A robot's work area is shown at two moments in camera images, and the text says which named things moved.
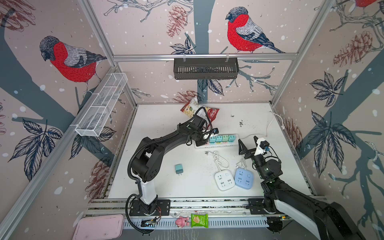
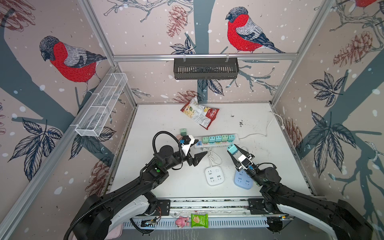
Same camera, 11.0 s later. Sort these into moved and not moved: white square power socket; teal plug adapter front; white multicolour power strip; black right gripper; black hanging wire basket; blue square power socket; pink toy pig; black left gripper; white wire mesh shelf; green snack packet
Moved: black right gripper; teal plug adapter front; white square power socket; black left gripper
Not moved: white wire mesh shelf; black hanging wire basket; green snack packet; blue square power socket; pink toy pig; white multicolour power strip
